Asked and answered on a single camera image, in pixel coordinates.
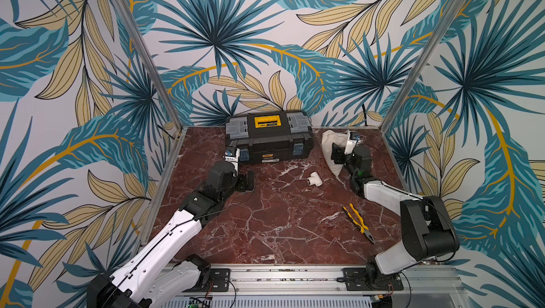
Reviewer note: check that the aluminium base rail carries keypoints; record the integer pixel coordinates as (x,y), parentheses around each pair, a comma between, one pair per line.
(325,286)

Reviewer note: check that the white pipe elbow fitting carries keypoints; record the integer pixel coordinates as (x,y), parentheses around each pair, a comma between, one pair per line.
(314,180)

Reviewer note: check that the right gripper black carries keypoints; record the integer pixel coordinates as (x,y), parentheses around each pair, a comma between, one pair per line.
(338,155)

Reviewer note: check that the left aluminium corner post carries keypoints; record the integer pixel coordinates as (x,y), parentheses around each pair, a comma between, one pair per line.
(133,31)

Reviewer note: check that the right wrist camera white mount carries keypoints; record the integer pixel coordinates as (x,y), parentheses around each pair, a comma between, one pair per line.
(353,139)

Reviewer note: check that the aluminium corner post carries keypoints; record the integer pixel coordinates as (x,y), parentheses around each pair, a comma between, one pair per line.
(440,30)
(133,31)

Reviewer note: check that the black yellow toolbox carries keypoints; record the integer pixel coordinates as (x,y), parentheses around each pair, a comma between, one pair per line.
(271,137)

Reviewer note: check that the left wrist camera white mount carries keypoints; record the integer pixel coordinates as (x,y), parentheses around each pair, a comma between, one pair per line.
(237,155)

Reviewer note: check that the right aluminium corner post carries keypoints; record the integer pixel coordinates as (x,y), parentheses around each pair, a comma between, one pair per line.
(440,30)

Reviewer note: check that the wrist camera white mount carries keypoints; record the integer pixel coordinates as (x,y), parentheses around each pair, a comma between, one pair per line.
(353,139)
(237,155)

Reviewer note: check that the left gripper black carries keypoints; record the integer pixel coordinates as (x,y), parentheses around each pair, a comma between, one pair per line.
(242,185)

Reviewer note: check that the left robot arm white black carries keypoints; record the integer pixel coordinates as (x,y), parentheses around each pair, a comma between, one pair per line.
(141,282)

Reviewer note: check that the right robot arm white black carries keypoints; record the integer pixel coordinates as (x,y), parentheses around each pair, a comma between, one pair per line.
(427,231)

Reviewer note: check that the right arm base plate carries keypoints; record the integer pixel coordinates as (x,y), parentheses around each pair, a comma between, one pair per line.
(361,279)

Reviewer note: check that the yellow black pliers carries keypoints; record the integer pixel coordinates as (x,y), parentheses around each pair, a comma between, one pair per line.
(356,218)

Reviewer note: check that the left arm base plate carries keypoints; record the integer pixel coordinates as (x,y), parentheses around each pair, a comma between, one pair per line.
(213,280)

